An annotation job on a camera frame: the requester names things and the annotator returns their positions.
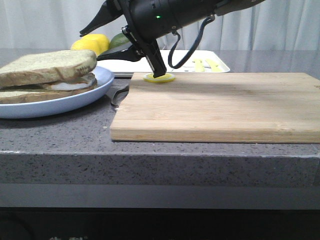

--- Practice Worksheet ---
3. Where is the white rectangular tray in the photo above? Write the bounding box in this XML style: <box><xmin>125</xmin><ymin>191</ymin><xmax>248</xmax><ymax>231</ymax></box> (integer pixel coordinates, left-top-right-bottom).
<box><xmin>97</xmin><ymin>50</ymin><xmax>230</xmax><ymax>78</ymax></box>

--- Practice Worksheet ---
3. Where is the yellow plastic fork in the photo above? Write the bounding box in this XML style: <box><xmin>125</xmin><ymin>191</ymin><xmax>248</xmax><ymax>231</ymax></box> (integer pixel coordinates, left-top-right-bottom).
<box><xmin>192</xmin><ymin>58</ymin><xmax>205</xmax><ymax>73</ymax></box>

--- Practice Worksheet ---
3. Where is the bread slice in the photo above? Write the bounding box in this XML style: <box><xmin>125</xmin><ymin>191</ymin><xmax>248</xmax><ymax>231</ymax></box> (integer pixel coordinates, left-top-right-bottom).
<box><xmin>0</xmin><ymin>82</ymin><xmax>97</xmax><ymax>104</ymax></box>
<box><xmin>0</xmin><ymin>49</ymin><xmax>97</xmax><ymax>87</ymax></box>

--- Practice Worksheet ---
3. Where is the green lime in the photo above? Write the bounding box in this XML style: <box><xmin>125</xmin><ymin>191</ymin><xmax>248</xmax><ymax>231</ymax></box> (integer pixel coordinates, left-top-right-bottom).
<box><xmin>109</xmin><ymin>32</ymin><xmax>130</xmax><ymax>49</ymax></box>

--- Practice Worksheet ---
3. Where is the yellow plastic knife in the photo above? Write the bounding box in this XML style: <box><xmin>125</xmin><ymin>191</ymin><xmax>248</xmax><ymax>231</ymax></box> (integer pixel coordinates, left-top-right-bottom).
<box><xmin>205</xmin><ymin>58</ymin><xmax>222</xmax><ymax>73</ymax></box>

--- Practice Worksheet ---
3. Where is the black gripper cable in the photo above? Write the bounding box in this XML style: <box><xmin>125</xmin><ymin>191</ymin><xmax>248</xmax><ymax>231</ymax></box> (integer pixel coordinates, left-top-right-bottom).
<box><xmin>167</xmin><ymin>14</ymin><xmax>216</xmax><ymax>70</ymax></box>

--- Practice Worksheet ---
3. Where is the grey curtain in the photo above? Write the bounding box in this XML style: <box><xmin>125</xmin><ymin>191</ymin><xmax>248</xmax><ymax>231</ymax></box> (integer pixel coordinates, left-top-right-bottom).
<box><xmin>0</xmin><ymin>0</ymin><xmax>320</xmax><ymax>51</ymax></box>

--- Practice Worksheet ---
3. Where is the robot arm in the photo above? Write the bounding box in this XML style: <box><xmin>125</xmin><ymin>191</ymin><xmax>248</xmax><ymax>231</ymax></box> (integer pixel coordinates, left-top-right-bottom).
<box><xmin>89</xmin><ymin>0</ymin><xmax>260</xmax><ymax>72</ymax></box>

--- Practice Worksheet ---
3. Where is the metal cutting board handle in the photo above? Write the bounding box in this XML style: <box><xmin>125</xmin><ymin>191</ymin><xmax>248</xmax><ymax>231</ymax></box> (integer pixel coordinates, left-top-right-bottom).
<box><xmin>106</xmin><ymin>84</ymin><xmax>130</xmax><ymax>107</ymax></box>

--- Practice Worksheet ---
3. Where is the lemon slice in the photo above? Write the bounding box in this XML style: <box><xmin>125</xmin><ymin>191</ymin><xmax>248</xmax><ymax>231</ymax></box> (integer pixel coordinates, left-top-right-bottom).
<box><xmin>143</xmin><ymin>73</ymin><xmax>176</xmax><ymax>83</ymax></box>

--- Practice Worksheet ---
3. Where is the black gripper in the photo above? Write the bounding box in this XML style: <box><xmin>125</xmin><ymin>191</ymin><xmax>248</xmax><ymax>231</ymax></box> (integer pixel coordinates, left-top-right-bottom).
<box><xmin>79</xmin><ymin>0</ymin><xmax>225</xmax><ymax>62</ymax></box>

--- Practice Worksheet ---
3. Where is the yellow lemon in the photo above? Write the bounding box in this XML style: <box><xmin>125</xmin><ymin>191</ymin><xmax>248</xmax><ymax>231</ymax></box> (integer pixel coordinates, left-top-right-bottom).
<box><xmin>81</xmin><ymin>34</ymin><xmax>110</xmax><ymax>53</ymax></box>
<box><xmin>70</xmin><ymin>38</ymin><xmax>102</xmax><ymax>56</ymax></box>

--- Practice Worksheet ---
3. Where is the rear yellow lemon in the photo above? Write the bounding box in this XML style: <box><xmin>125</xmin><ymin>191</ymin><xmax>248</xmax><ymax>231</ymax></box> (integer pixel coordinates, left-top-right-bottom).
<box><xmin>81</xmin><ymin>34</ymin><xmax>110</xmax><ymax>53</ymax></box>

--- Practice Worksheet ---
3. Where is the blue plate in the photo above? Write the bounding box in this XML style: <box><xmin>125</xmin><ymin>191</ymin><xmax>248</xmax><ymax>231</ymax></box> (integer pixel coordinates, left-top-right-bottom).
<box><xmin>0</xmin><ymin>66</ymin><xmax>115</xmax><ymax>119</ymax></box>

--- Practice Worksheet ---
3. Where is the wooden cutting board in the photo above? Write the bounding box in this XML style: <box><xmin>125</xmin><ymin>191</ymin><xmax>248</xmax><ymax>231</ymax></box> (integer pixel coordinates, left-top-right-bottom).
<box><xmin>110</xmin><ymin>72</ymin><xmax>320</xmax><ymax>144</ymax></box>

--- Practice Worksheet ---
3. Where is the front yellow lemon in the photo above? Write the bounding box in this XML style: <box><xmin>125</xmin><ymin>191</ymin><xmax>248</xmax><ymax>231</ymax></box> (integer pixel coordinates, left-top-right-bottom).
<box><xmin>70</xmin><ymin>38</ymin><xmax>102</xmax><ymax>56</ymax></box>

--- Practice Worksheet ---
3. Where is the fried egg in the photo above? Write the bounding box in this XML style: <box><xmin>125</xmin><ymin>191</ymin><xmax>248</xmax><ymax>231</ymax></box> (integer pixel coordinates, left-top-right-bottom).
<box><xmin>39</xmin><ymin>73</ymin><xmax>98</xmax><ymax>91</ymax></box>

